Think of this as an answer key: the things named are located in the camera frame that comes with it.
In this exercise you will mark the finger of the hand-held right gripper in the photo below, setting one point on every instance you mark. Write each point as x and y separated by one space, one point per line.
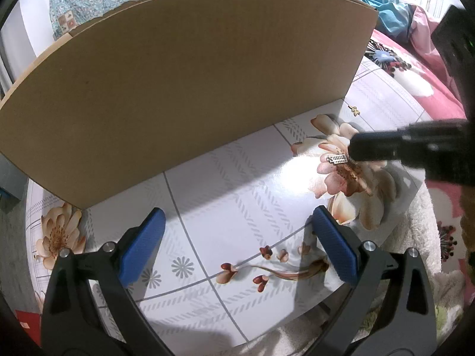
389 144
443 172

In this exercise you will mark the small gold charm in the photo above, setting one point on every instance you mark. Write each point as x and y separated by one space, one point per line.
355 110

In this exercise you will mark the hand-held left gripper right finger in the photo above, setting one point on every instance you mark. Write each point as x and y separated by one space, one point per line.
336 244

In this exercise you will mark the pink floral blanket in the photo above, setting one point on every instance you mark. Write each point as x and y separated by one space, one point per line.
408 81

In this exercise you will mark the brown cardboard box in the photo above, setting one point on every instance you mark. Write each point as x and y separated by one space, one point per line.
185 81

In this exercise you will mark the red box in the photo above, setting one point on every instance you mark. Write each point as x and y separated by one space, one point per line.
29 326

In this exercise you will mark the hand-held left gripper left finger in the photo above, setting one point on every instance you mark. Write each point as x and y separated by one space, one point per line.
143 244

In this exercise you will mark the grey box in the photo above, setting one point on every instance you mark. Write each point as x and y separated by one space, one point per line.
9 181

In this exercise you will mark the white fuzzy blanket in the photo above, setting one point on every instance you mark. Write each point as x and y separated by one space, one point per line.
426 222

